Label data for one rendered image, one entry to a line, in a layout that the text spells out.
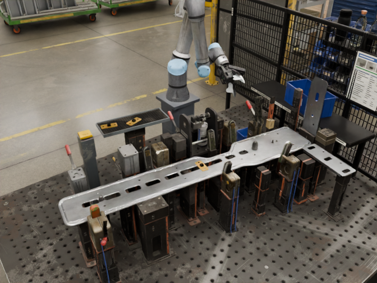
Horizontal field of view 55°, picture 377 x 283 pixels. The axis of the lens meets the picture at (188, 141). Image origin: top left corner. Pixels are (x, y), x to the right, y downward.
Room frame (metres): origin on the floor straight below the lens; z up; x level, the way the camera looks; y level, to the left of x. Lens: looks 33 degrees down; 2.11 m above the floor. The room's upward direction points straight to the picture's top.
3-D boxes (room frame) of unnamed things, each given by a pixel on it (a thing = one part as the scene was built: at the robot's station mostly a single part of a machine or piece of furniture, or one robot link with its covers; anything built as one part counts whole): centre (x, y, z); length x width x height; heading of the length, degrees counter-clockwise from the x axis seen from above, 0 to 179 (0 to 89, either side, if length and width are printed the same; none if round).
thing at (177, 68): (2.10, 0.07, 1.27); 0.13 x 0.12 x 0.14; 177
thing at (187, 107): (2.09, 0.07, 0.90); 0.21 x 0.21 x 0.40; 38
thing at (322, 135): (1.73, -0.78, 0.88); 0.08 x 0.08 x 0.36; 29
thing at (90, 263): (1.18, 0.48, 0.84); 0.18 x 0.06 x 0.29; 29
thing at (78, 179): (1.35, 0.53, 0.88); 0.11 x 0.10 x 0.36; 29
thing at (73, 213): (1.47, -0.05, 1.00); 1.38 x 0.22 x 0.02; 119
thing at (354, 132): (2.10, -0.76, 1.02); 0.90 x 0.22 x 0.03; 29
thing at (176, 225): (1.39, 0.12, 0.84); 0.13 x 0.11 x 0.29; 29
